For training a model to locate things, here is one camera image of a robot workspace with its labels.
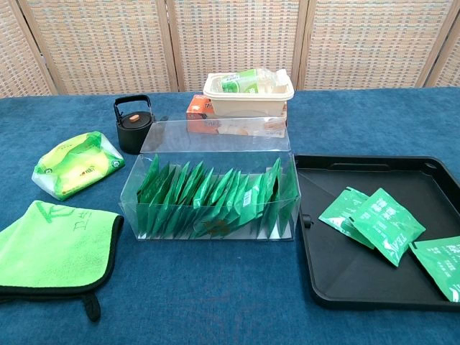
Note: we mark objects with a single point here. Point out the blue table cloth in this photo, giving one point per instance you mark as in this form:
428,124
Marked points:
215,287

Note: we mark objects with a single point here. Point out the clear plastic box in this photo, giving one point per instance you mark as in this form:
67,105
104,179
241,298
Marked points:
179,140

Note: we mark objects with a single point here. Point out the green white wrapped packet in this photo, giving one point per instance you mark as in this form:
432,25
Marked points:
237,84

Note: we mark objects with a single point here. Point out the green yellow tissue pack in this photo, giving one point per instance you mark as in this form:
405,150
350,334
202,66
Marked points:
79,169

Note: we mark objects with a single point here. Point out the orange cardboard snack box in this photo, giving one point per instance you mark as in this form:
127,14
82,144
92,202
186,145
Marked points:
196,109

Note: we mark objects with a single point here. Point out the black plastic tray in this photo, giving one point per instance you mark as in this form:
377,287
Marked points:
359,280

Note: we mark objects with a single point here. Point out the black cast iron kettle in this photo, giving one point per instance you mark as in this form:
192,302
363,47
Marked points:
131,138

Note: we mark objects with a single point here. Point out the cream plastic tub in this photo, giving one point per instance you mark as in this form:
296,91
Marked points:
248,104

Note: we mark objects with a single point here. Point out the woven wicker folding screen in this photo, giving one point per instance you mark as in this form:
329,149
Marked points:
108,43

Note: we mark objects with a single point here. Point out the clear plastic wrapped packet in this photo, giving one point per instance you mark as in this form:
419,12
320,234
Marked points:
276,81

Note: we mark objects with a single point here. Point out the green cloth with black trim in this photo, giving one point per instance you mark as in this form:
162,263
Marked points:
54,251

